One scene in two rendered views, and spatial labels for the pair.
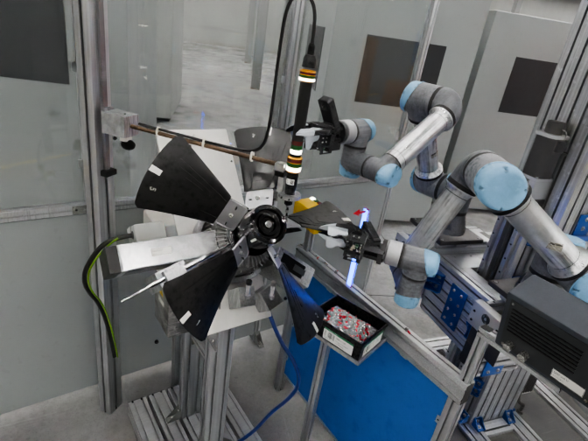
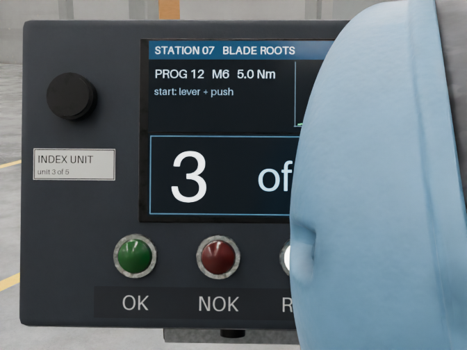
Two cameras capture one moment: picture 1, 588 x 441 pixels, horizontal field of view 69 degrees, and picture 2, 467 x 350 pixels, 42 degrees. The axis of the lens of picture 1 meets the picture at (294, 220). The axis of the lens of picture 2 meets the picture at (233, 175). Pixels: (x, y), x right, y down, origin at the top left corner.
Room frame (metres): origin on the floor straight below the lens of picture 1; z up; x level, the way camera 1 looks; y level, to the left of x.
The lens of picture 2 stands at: (1.14, -1.01, 1.25)
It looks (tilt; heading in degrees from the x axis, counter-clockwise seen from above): 14 degrees down; 130
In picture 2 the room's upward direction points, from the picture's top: straight up
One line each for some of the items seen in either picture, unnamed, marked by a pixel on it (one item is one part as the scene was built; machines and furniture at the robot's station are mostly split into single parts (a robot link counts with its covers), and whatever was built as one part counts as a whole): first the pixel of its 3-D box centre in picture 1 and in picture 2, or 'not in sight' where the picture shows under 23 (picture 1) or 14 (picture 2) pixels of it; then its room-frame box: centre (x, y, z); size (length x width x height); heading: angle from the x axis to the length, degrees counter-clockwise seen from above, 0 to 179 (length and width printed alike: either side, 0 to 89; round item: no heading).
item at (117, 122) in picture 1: (118, 122); not in sight; (1.39, 0.62, 1.37); 0.10 x 0.07 x 0.09; 73
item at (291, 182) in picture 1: (298, 129); not in sight; (1.21, 0.03, 1.48); 0.04 x 0.04 x 0.46
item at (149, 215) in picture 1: (161, 227); not in sight; (1.55, 0.53, 0.92); 0.17 x 0.16 x 0.11; 38
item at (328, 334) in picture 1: (346, 325); not in sight; (1.19, -0.23, 0.85); 0.22 x 0.17 x 0.07; 53
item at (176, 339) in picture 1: (178, 324); not in sight; (1.57, 0.45, 0.42); 0.04 x 0.04 x 0.83; 38
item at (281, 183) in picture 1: (288, 180); not in sight; (1.21, 0.03, 1.32); 0.09 x 0.07 x 0.10; 73
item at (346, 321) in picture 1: (346, 328); not in sight; (1.19, -0.24, 0.84); 0.19 x 0.14 x 0.05; 53
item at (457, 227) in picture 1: (449, 218); not in sight; (1.72, -0.66, 1.09); 0.15 x 0.15 x 0.10
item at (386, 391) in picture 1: (347, 381); not in sight; (1.35, -0.32, 0.45); 0.82 x 0.02 x 0.66; 38
